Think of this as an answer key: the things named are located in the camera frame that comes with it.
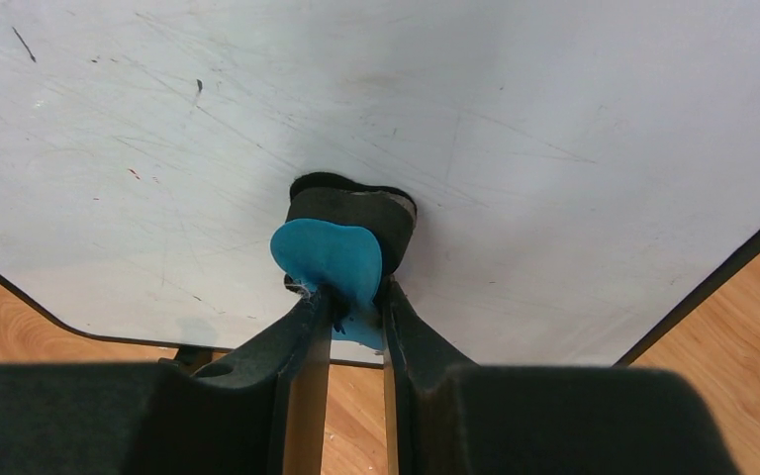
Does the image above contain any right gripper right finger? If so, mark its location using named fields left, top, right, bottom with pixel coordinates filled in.
left=379, top=280, right=737, bottom=474

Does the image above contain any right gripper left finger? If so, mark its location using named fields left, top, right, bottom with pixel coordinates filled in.
left=0, top=288, right=335, bottom=474

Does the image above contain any blue black whiteboard eraser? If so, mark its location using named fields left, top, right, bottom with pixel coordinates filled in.
left=270, top=172, right=418, bottom=352

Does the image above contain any white whiteboard black frame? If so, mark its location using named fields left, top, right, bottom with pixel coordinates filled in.
left=0, top=1, right=760, bottom=364

